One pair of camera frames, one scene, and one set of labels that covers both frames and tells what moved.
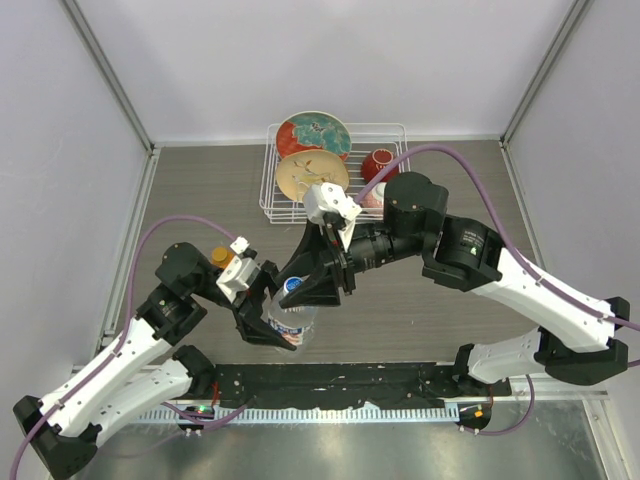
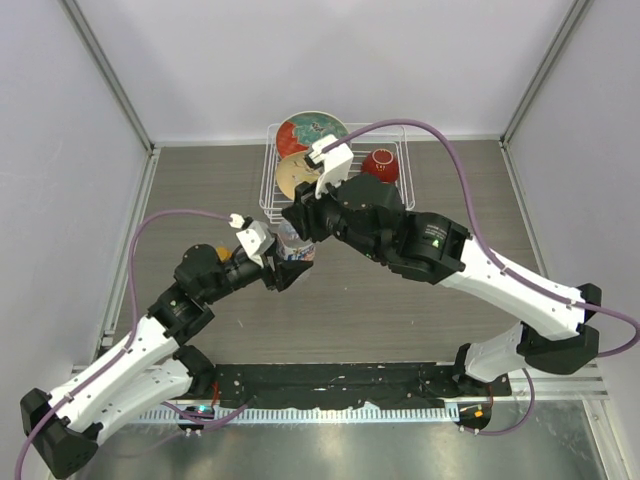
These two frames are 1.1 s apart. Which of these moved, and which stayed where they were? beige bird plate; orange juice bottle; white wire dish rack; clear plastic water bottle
Moved: clear plastic water bottle
Stayed: beige bird plate; white wire dish rack; orange juice bottle
